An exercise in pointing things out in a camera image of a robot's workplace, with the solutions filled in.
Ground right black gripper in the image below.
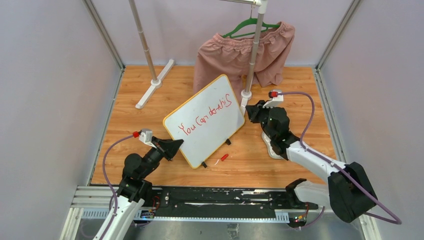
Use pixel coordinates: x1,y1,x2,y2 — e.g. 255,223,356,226
246,100,277,141

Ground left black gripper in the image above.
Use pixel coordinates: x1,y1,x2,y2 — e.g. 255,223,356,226
140,136,184,179

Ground yellow framed whiteboard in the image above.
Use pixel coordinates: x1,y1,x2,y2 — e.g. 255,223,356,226
162,74,245,169

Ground red marker cap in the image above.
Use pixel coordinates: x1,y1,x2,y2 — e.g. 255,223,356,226
220,153,229,161

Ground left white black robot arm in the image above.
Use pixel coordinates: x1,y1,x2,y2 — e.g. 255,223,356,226
93,130,184,240

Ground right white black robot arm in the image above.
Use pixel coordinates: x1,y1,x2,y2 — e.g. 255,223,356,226
245,100,378,223

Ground grey whiteboard eraser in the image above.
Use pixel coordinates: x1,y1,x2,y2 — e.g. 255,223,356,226
261,132,284,160

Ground white clothes rack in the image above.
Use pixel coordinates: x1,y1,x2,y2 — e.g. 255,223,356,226
127,0,269,117

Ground pink shorts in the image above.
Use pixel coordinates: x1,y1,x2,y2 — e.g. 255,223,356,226
193,21,295,100

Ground green clothes hanger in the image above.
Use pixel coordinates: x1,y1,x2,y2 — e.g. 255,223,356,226
221,10,281,39

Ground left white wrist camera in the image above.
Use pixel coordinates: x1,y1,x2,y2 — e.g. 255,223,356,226
138,128,156,148

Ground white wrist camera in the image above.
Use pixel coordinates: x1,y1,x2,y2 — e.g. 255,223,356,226
263,89,284,109
138,128,156,148

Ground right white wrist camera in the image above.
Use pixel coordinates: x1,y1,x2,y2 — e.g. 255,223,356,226
263,89,284,109

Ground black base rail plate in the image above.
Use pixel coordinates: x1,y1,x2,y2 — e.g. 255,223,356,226
131,186,319,227

